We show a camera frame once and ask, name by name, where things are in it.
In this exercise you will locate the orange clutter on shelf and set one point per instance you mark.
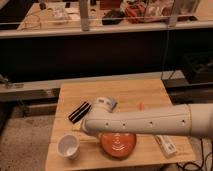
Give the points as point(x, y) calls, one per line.
point(153, 12)

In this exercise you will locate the black bag on shelf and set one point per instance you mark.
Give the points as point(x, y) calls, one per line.
point(112, 17)

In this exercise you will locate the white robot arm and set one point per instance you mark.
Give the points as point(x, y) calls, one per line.
point(194, 120)

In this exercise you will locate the wooden table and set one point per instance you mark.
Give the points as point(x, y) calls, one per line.
point(130, 95)

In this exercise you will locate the grey right shelf post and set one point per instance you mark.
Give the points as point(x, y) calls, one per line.
point(174, 13)

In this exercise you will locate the white ceramic cup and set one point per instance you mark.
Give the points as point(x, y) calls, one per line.
point(68, 146)

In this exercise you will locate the black rectangular block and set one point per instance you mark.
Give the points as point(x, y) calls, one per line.
point(79, 113)

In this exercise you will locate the orange plate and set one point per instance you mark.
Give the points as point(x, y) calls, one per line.
point(118, 145)

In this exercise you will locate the grey shelf post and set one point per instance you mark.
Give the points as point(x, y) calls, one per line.
point(174, 13)
point(83, 9)

